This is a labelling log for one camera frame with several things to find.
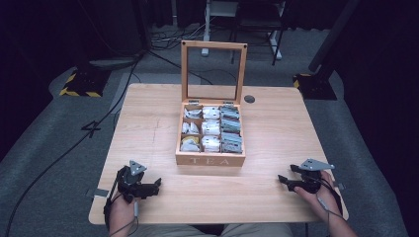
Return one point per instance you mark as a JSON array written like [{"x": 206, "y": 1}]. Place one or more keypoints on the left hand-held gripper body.
[{"x": 130, "y": 181}]

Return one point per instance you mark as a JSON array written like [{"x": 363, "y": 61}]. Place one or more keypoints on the person's left hand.
[{"x": 122, "y": 209}]

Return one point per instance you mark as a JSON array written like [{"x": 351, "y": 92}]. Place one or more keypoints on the black slanted stand pole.
[{"x": 332, "y": 36}]

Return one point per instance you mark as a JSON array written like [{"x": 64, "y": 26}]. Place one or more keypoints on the row of grey tea bags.
[{"x": 230, "y": 126}]

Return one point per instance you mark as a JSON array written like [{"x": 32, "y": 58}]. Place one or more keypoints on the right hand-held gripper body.
[{"x": 311, "y": 181}]

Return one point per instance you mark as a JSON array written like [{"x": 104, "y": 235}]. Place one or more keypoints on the black metal frame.
[{"x": 278, "y": 46}]

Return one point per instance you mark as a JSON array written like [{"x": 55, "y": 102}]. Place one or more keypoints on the person's left leg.
[{"x": 164, "y": 231}]

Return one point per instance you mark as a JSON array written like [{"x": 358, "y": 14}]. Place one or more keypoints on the yellow black striped stand base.
[
  {"x": 84, "y": 84},
  {"x": 313, "y": 89}
]

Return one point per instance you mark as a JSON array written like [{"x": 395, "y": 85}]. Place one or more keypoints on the white desk leg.
[{"x": 207, "y": 33}]

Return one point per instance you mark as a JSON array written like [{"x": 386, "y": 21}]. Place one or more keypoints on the row of white tea bags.
[{"x": 210, "y": 126}]

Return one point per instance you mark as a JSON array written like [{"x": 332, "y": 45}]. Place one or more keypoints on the white desk foot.
[{"x": 275, "y": 46}]

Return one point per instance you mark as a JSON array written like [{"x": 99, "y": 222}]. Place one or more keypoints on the grey tape piece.
[
  {"x": 340, "y": 186},
  {"x": 99, "y": 192}
]

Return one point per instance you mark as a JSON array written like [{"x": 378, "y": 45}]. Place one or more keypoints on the person's right leg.
[{"x": 260, "y": 230}]

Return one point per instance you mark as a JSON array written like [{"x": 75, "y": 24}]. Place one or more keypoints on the person's right hand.
[{"x": 324, "y": 200}]

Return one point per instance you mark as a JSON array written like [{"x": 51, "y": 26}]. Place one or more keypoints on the person's leg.
[
  {"x": 164, "y": 231},
  {"x": 260, "y": 230}
]

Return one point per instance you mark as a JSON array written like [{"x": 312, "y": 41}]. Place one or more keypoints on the wooden tea box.
[{"x": 210, "y": 161}]

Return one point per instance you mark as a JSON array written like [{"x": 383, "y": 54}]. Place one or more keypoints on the yellow tea bag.
[{"x": 191, "y": 140}]

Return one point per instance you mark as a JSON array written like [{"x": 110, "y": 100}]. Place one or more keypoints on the heap of silver tea bags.
[{"x": 191, "y": 128}]

